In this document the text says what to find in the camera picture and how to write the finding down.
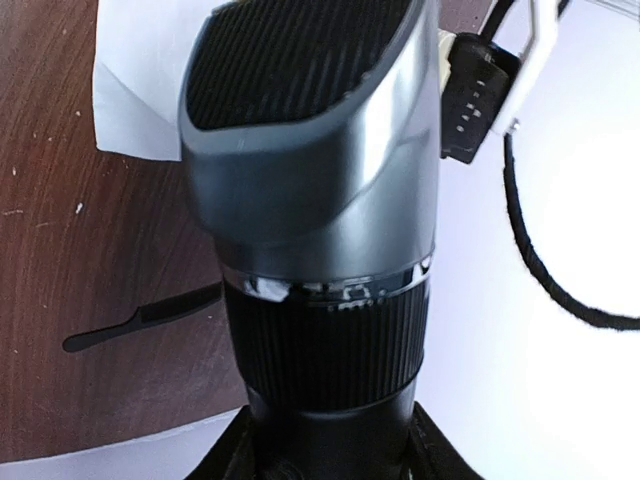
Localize white paper bag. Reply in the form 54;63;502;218
1;1;639;479

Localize black handled comb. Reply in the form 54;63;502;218
62;282;223;353

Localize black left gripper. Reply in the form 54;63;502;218
441;33;521;164

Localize grey black hair clipper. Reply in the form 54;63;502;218
178;1;440;412

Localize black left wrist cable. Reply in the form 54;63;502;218
501;132;640;331

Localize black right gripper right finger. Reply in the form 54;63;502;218
407;402;480;480

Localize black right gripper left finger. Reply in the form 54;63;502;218
185;406;257;480

